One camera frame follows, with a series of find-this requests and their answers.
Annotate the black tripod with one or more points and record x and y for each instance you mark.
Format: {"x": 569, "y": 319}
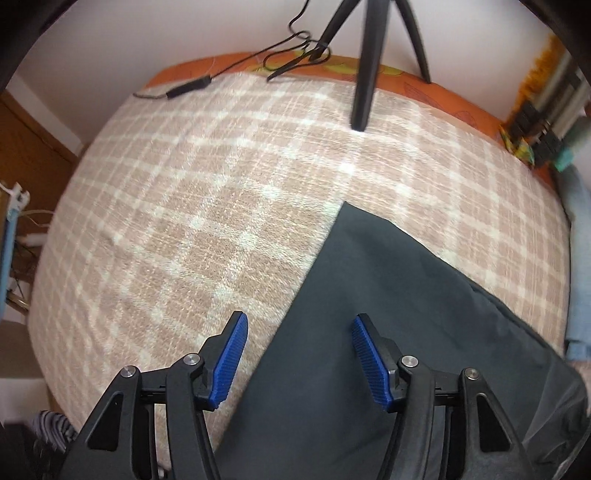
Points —
{"x": 367, "y": 69}

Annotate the striped cloth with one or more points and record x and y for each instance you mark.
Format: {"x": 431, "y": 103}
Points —
{"x": 55, "y": 434}

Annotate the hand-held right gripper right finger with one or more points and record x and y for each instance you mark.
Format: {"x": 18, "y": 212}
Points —
{"x": 369, "y": 364}

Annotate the orange bed sheet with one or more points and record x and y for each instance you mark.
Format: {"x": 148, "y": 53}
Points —
{"x": 438, "y": 92}

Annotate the wooden door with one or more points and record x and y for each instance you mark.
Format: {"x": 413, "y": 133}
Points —
{"x": 32, "y": 138}

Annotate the dark grey pants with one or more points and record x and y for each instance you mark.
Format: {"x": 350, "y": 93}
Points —
{"x": 369, "y": 277}

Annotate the beige plaid blanket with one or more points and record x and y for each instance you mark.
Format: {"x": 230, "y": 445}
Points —
{"x": 207, "y": 184}

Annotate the blue board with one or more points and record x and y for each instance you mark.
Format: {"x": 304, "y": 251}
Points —
{"x": 8, "y": 258}

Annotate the light blue cloth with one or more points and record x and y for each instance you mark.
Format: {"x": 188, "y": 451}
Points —
{"x": 579, "y": 258}

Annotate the white plastic clamp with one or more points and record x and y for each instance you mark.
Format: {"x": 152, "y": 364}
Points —
{"x": 18, "y": 196}

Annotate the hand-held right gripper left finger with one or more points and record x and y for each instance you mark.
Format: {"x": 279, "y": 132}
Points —
{"x": 226, "y": 364}

